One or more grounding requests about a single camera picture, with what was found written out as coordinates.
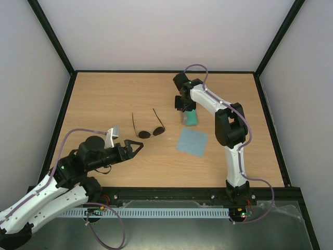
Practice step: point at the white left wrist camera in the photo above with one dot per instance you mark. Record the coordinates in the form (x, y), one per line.
(111, 135)

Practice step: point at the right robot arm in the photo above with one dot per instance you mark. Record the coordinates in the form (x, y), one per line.
(230, 129)

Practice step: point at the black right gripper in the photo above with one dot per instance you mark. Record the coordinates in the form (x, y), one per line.
(184, 106)

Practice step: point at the light blue slotted cable duct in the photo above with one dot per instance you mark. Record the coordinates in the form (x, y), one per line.
(209, 213)

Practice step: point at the right green circuit board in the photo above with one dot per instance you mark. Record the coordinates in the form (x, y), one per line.
(245, 212)

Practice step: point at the grey felt glasses case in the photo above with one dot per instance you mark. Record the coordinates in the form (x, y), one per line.
(189, 118)

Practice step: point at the black aluminium frame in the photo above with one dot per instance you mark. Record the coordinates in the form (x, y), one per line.
(203, 185)

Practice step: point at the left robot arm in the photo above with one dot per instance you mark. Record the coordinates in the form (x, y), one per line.
(66, 186)

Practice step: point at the green circuit board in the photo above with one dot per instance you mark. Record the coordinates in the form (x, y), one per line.
(245, 212)
(101, 209)

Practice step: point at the blue cleaning cloth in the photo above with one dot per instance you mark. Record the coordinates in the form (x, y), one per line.
(192, 142)

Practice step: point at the left green circuit board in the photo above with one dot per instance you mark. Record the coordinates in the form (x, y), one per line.
(101, 209)

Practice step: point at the black round sunglasses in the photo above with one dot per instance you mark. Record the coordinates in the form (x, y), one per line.
(146, 134)

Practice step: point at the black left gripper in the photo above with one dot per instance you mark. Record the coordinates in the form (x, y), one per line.
(129, 154)

